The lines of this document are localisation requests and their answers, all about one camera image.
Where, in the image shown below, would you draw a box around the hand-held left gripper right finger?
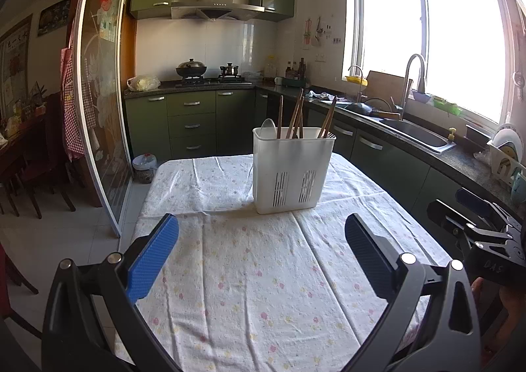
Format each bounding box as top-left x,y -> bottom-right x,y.
344,213 -> 482,372

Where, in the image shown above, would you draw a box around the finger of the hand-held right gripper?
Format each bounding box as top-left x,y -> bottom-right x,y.
426,199 -> 512,261
455,187 -> 516,230

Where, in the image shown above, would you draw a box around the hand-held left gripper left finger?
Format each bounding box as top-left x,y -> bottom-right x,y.
41,213 -> 181,372

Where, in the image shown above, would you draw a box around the white plastic utensil holder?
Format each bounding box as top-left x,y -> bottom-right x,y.
252,125 -> 336,215

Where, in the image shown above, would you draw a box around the person's right hand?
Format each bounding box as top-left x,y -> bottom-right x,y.
471,276 -> 526,356

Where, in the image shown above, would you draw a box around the white dish rack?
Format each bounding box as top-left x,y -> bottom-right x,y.
487,137 -> 526,192

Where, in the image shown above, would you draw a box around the dark stone countertop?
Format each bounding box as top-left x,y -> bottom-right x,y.
123,80 -> 526,210

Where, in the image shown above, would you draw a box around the white plate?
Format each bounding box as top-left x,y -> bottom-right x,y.
492,127 -> 523,161

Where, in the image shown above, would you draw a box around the steel sink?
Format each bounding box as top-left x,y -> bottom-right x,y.
377,117 -> 458,154

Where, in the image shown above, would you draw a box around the green bowl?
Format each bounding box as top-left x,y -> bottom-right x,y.
433,96 -> 462,116

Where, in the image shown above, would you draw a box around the white floral tablecloth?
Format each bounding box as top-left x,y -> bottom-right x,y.
115,152 -> 465,372

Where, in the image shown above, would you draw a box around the black pan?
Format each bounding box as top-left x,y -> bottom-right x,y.
344,98 -> 402,121

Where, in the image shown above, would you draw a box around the green lower kitchen cabinets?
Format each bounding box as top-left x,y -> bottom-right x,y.
124,89 -> 514,233

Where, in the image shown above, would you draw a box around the dark wooden chair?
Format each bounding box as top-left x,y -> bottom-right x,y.
0,158 -> 25,218
25,92 -> 79,220

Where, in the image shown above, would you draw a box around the wooden cutting board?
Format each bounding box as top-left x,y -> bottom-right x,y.
363,70 -> 414,110

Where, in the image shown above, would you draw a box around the tall steel faucet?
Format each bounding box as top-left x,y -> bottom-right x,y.
400,53 -> 428,120

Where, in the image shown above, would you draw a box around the frosted glass sliding door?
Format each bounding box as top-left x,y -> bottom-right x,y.
73,0 -> 137,238

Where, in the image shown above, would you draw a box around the cloth rag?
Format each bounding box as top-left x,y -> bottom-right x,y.
308,90 -> 343,104

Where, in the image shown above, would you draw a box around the red checked apron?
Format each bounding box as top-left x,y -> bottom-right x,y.
60,20 -> 98,163

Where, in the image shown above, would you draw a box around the plastic bag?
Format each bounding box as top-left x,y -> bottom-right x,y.
127,75 -> 161,92

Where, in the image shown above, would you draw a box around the dark wooden dining table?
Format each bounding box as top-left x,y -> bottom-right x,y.
0,109 -> 48,175

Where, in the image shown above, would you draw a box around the gas stove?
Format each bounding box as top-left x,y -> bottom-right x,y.
176,76 -> 252,87

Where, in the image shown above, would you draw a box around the black wok with lid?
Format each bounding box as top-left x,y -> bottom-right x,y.
175,58 -> 208,79

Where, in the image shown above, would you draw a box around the kitchen window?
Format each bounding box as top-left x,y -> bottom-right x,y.
344,0 -> 525,133

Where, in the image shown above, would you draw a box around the group of dark bottles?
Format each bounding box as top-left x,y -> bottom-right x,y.
285,58 -> 307,81

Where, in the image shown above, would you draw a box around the wall hanging decoration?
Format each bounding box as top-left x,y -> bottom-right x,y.
303,17 -> 325,48

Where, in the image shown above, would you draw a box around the framed wall picture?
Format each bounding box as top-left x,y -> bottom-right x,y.
0,14 -> 34,120

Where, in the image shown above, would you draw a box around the dark wall poster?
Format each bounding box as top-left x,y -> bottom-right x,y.
37,0 -> 73,37

